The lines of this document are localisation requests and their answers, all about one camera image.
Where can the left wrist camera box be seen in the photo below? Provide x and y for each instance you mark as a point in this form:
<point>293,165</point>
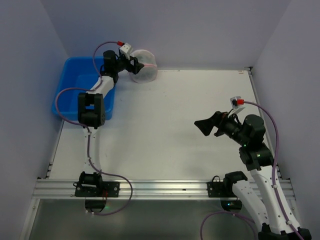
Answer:
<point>126,50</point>

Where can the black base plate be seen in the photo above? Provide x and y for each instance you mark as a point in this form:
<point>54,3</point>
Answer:
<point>108,189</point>
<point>216,189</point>

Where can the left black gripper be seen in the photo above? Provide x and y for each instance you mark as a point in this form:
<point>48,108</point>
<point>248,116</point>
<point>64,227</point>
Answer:
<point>131,64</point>

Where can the white mesh laundry bag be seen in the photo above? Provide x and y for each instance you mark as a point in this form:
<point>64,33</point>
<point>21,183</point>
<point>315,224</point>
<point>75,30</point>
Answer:
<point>150,70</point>

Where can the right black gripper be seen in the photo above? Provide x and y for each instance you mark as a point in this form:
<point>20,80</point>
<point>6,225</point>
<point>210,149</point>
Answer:
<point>220,124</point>

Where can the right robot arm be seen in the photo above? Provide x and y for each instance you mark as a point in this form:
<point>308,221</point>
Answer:
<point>269,211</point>

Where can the blue plastic bin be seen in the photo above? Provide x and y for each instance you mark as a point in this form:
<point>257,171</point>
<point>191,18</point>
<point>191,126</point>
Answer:
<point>78,72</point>

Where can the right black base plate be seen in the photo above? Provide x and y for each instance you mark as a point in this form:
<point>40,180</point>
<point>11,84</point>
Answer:
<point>216,189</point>

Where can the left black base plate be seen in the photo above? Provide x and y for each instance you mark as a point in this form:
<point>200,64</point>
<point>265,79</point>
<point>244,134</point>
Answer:
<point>108,189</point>

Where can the aluminium mounting rail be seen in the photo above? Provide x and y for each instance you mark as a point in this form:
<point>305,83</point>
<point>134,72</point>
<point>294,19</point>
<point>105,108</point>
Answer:
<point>56,189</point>

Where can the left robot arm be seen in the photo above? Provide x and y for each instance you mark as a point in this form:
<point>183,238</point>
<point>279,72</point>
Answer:
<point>91,114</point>

